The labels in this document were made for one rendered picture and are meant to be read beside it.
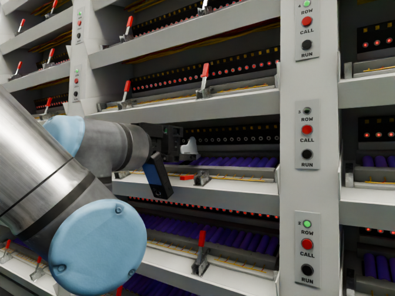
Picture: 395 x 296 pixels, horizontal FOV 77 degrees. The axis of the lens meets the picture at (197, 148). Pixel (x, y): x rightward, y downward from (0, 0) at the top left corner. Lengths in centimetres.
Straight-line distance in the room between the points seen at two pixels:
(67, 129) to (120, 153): 9
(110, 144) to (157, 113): 25
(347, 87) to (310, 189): 18
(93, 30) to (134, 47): 23
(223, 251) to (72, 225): 43
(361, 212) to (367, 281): 14
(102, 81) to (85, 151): 56
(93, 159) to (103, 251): 17
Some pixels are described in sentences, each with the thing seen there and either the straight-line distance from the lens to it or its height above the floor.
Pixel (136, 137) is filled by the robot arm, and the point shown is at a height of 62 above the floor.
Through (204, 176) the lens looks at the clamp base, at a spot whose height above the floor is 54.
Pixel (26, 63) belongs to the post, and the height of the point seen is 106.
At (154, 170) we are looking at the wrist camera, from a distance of 53.
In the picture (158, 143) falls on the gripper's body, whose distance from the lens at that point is 54.
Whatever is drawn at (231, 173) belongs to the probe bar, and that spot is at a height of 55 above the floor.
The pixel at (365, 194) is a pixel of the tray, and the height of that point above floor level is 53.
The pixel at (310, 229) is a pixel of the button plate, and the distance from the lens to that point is 49.
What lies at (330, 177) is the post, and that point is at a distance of 47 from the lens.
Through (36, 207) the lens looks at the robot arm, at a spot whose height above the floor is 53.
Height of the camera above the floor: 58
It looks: 3 degrees up
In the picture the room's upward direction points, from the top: 1 degrees clockwise
